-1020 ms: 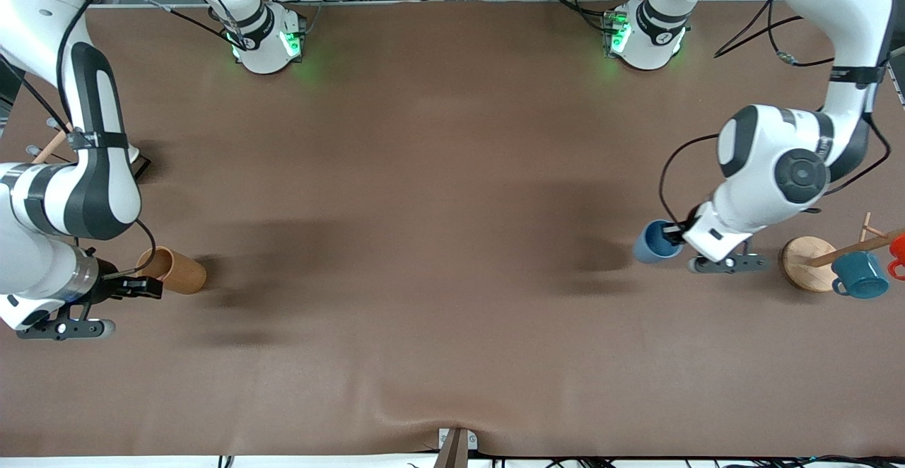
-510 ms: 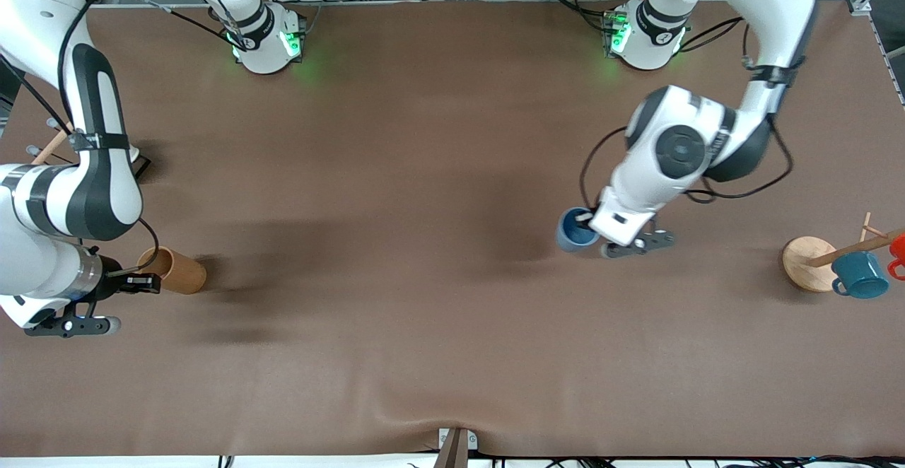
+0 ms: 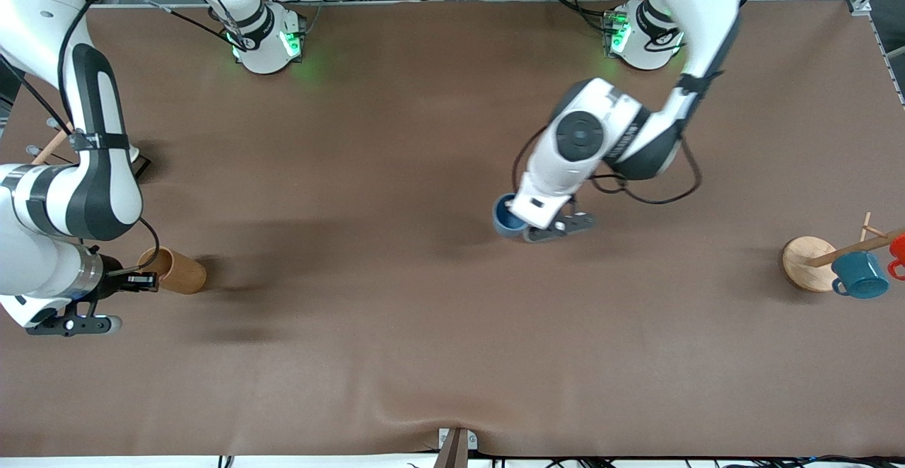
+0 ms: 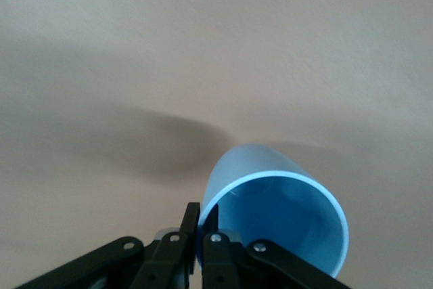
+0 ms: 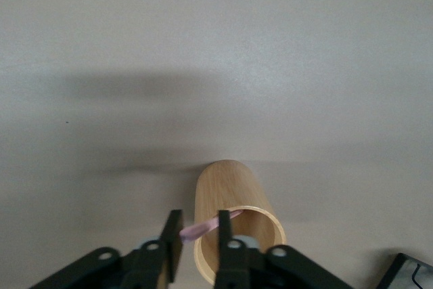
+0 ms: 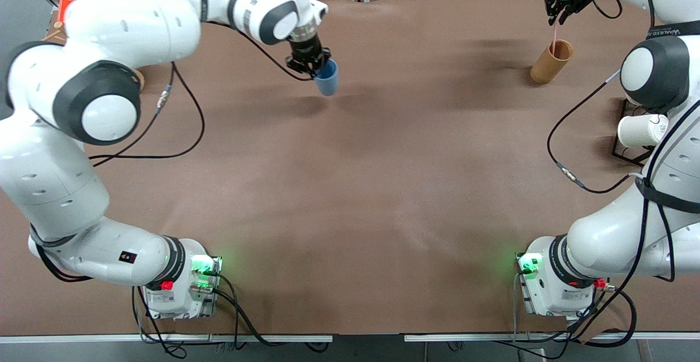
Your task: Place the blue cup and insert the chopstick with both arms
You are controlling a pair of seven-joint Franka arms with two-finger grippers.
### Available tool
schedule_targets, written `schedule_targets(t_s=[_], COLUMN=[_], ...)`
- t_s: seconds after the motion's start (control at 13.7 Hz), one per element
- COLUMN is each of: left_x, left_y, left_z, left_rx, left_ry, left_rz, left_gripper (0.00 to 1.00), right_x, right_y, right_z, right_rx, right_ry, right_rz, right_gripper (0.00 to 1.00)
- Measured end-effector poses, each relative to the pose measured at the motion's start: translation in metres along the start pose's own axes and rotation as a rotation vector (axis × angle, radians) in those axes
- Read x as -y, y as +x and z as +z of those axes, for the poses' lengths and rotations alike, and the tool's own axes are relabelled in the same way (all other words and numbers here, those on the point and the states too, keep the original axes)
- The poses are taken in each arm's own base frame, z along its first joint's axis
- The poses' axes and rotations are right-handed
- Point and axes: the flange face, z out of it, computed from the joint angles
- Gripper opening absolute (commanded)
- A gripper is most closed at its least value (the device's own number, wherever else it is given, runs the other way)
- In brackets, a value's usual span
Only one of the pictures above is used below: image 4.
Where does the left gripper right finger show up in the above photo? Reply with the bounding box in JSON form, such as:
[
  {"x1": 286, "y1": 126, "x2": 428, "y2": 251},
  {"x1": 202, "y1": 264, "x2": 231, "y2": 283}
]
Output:
[{"x1": 202, "y1": 203, "x2": 352, "y2": 289}]

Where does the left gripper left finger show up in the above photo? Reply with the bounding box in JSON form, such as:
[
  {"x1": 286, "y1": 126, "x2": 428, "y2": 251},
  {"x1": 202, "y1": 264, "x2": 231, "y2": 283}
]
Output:
[{"x1": 13, "y1": 202, "x2": 200, "y2": 289}]

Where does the light blue plastic cup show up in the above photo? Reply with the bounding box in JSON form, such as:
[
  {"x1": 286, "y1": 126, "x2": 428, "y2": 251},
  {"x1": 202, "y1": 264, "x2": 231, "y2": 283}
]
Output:
[{"x1": 198, "y1": 143, "x2": 349, "y2": 280}]

